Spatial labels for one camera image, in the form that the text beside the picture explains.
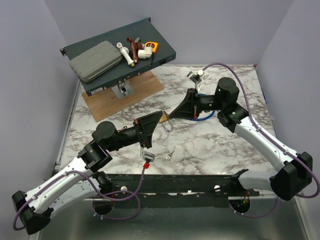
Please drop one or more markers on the dark teal rack shelf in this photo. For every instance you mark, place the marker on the dark teal rack shelf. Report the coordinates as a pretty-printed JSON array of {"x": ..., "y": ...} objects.
[{"x": 140, "y": 31}]

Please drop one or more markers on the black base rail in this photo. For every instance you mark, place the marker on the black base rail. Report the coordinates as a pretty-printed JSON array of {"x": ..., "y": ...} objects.
[{"x": 176, "y": 191}]

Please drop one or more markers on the blue cable lock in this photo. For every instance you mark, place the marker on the blue cable lock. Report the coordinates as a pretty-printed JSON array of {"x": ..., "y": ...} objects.
[{"x": 204, "y": 118}]

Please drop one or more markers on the metal shelf stand bracket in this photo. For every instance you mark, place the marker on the metal shelf stand bracket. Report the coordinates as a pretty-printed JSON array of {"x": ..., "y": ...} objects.
[{"x": 122, "y": 90}]

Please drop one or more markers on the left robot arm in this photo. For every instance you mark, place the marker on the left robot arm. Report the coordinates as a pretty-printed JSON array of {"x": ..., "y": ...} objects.
[{"x": 82, "y": 178}]

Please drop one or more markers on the brown pipe valve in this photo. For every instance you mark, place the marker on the brown pipe valve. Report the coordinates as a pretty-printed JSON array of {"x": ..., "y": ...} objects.
[{"x": 134, "y": 46}]

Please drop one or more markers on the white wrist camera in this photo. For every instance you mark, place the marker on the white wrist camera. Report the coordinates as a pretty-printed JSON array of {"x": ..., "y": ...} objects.
[
  {"x": 146, "y": 155},
  {"x": 196, "y": 79}
]

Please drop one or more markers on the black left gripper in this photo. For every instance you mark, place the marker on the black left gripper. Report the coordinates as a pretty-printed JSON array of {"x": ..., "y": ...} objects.
[{"x": 146, "y": 125}]

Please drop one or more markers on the white pvc pipe fitting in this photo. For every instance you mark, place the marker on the white pvc pipe fitting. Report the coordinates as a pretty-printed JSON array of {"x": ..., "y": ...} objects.
[{"x": 125, "y": 52}]

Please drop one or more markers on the grey plastic tool case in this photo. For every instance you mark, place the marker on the grey plastic tool case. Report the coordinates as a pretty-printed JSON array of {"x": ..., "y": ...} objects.
[{"x": 95, "y": 61}]

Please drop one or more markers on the yellow tape measure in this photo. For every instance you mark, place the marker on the yellow tape measure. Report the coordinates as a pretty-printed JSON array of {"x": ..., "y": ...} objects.
[{"x": 153, "y": 45}]

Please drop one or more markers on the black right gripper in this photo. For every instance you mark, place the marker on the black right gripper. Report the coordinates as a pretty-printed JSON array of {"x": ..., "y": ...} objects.
[{"x": 189, "y": 108}]

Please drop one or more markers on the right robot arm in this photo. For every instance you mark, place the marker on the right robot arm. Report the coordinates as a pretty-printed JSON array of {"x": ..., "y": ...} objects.
[{"x": 292, "y": 170}]

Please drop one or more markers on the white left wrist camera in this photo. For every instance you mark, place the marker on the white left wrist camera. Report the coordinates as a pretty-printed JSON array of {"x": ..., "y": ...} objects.
[{"x": 146, "y": 155}]

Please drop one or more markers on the brass padlock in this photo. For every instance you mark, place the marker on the brass padlock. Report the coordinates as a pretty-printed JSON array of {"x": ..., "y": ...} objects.
[{"x": 165, "y": 122}]

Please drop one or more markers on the white pvc elbow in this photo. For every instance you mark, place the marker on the white pvc elbow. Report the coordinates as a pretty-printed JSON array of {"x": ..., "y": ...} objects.
[{"x": 145, "y": 53}]

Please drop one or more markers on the wooden board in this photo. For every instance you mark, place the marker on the wooden board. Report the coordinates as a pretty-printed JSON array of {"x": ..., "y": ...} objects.
[{"x": 106, "y": 103}]

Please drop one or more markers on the silver keys on table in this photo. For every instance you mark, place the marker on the silver keys on table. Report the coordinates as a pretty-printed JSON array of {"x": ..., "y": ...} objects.
[{"x": 169, "y": 157}]

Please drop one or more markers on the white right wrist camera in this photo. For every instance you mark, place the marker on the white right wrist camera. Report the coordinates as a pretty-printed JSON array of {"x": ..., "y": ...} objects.
[{"x": 196, "y": 79}]

